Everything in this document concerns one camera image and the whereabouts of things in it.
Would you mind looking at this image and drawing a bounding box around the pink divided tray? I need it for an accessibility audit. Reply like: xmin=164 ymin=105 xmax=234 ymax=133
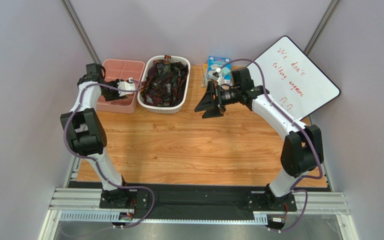
xmin=97 ymin=59 xmax=145 ymax=114

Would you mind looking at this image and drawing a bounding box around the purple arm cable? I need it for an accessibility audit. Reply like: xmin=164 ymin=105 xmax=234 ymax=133
xmin=219 ymin=58 xmax=325 ymax=233
xmin=62 ymin=78 xmax=156 ymax=230

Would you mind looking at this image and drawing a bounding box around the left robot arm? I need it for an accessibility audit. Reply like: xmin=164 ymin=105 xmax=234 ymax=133
xmin=60 ymin=63 xmax=132 ymax=208

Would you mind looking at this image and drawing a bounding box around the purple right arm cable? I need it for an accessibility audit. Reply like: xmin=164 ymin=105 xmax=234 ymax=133
xmin=219 ymin=58 xmax=325 ymax=233

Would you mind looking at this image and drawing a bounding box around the blue packaged book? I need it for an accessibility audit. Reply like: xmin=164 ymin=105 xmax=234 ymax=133
xmin=207 ymin=55 xmax=232 ymax=85

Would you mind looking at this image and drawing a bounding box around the aluminium rail frame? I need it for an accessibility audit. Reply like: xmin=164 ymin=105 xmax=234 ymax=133
xmin=39 ymin=182 xmax=358 ymax=240

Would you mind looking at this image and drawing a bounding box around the white perforated basket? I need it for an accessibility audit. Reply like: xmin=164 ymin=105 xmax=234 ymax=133
xmin=137 ymin=55 xmax=191 ymax=114

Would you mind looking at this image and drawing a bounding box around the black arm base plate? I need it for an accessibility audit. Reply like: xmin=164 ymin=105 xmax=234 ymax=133
xmin=68 ymin=181 xmax=300 ymax=221

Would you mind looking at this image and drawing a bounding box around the pile of dark ties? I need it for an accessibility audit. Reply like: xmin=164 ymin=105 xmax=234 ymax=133
xmin=140 ymin=59 xmax=189 ymax=108

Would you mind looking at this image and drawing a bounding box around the white dry-erase board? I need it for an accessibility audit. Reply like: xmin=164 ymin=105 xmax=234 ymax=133
xmin=247 ymin=36 xmax=341 ymax=120

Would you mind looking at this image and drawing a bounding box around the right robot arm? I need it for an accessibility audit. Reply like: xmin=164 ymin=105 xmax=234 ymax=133
xmin=194 ymin=67 xmax=324 ymax=209

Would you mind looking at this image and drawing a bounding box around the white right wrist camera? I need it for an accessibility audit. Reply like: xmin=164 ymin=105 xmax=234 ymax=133
xmin=210 ymin=68 xmax=224 ymax=86

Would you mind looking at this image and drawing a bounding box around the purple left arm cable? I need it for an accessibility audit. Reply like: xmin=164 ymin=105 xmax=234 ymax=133
xmin=62 ymin=78 xmax=156 ymax=230

